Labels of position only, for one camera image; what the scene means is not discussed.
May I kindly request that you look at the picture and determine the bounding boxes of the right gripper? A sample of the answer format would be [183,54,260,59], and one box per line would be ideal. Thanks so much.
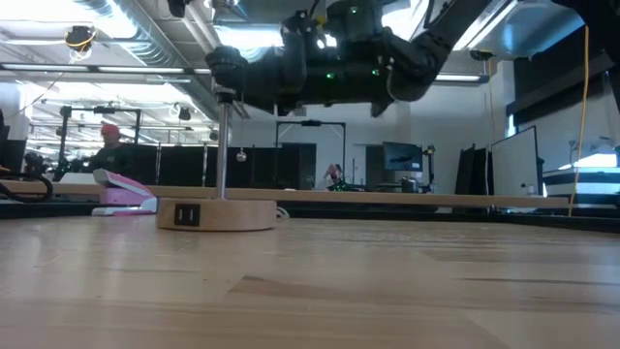
[232,0,396,118]

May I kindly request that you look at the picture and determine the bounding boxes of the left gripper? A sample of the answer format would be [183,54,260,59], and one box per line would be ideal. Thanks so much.
[167,0,193,18]

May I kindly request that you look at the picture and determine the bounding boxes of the wooden base table lamp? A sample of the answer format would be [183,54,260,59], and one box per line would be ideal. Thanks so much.
[155,46,279,233]

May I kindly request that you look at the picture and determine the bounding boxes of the long ceiling light fixture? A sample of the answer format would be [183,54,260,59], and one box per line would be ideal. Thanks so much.
[0,61,485,84]

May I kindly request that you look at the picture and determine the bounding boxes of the person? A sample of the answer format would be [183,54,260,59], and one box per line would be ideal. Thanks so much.
[323,163,348,192]
[79,123,138,176]

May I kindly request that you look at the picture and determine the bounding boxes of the black partition panels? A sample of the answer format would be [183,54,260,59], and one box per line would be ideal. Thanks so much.
[130,143,317,191]

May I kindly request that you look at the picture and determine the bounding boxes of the black computer monitor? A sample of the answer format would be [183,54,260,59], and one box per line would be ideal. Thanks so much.
[382,141,424,173]

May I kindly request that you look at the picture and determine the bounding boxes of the light wooden desk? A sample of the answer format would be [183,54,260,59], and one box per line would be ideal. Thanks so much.
[0,178,571,210]

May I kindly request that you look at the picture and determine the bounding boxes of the pink stapler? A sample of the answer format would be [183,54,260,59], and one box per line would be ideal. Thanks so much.
[91,168,159,217]

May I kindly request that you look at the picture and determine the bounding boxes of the whiteboard on stand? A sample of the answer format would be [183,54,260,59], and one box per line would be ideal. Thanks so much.
[490,125,544,198]

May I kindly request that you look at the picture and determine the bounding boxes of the black gantry frame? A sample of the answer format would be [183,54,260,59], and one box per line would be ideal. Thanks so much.
[57,105,143,171]
[275,119,348,191]

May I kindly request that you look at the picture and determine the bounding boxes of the black metal table frame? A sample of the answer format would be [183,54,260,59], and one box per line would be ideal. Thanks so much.
[0,199,620,235]

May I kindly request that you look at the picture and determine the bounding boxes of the thick black cable loop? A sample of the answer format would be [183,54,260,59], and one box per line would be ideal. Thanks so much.
[0,171,57,205]

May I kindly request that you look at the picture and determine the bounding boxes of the yellow cable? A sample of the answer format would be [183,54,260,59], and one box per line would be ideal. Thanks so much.
[567,23,593,217]

